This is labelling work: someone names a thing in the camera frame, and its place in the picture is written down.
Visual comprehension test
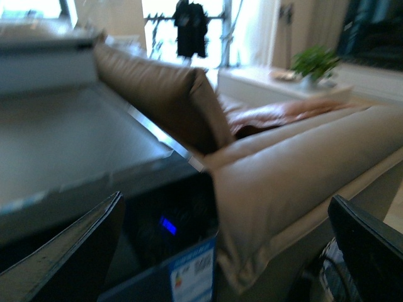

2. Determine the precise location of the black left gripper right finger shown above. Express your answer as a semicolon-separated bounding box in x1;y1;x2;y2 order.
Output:
328;195;402;301

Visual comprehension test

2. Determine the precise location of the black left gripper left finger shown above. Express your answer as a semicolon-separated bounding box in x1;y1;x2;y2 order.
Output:
1;192;125;301

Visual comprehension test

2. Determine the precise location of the silver front-load washing machine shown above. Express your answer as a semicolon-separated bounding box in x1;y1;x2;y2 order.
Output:
1;85;217;301

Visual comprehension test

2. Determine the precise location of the metal clothes drying rack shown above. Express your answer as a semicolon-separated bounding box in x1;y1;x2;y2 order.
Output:
142;1;243;69

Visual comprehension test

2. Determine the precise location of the blue energy label sticker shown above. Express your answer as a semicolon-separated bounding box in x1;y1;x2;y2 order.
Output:
169;237;216;301

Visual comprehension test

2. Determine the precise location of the tan leather sofa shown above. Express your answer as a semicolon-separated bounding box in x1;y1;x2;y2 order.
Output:
94;43;402;301

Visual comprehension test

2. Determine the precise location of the white long TV cabinet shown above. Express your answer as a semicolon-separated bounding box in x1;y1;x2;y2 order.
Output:
335;63;402;105

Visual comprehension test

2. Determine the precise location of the orange-brown sofa cushion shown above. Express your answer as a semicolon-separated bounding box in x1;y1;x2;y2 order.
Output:
218;95;362;139

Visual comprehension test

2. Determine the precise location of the green potted plant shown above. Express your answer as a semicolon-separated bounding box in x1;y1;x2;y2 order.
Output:
290;45;340;90

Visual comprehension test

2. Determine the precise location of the wooden tray dish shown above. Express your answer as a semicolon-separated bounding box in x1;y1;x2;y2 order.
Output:
269;70;300;82

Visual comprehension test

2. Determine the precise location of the white side counter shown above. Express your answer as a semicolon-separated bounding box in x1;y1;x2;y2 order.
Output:
1;20;98;96

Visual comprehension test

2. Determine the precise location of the large flat-screen television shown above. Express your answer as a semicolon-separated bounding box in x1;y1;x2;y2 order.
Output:
336;0;402;72

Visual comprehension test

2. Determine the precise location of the white low coffee table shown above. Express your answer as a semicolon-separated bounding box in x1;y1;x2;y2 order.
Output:
217;67;353;106

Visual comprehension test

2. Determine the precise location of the black hanging t-shirt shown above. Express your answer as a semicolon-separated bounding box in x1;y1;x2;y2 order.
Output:
173;1;208;58

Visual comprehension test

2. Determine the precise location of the black cordless stick vacuum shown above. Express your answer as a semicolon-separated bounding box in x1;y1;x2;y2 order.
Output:
279;3;294;69

